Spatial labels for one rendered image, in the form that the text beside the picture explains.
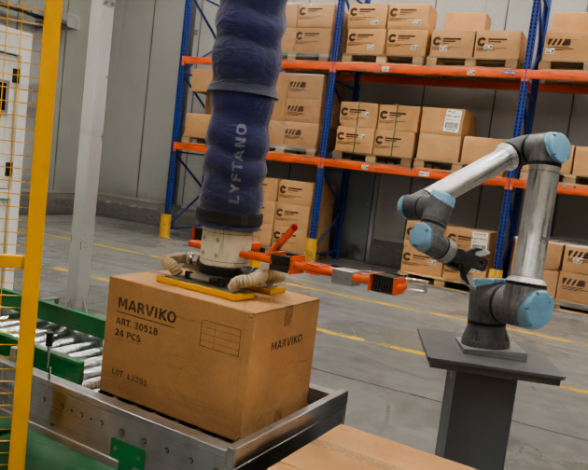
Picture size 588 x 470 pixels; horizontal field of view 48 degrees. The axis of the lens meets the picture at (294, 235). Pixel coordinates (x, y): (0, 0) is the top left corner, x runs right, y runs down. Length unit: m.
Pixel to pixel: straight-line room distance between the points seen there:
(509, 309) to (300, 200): 7.60
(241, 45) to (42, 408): 1.36
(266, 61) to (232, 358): 0.93
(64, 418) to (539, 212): 1.81
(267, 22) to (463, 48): 7.38
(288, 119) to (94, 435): 8.24
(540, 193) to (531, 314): 0.45
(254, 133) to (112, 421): 1.00
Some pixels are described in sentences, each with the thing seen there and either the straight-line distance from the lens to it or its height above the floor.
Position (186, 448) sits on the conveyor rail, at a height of 0.56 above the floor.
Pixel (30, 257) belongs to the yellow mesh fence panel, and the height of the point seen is 1.01.
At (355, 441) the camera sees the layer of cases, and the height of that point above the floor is 0.54.
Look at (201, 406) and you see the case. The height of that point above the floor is 0.62.
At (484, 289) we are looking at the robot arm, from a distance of 2.68.
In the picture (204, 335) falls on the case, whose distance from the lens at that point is 2.05.
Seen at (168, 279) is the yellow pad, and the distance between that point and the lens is 2.22.
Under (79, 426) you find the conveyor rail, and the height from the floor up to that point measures 0.48.
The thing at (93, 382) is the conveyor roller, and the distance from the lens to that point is 2.49.
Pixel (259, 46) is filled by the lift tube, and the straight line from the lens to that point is 2.15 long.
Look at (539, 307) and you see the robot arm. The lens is 2.57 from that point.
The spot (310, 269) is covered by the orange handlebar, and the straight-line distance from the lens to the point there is 2.02.
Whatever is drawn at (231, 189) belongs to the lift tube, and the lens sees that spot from 2.12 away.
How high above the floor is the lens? 1.37
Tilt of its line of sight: 6 degrees down
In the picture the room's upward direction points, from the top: 7 degrees clockwise
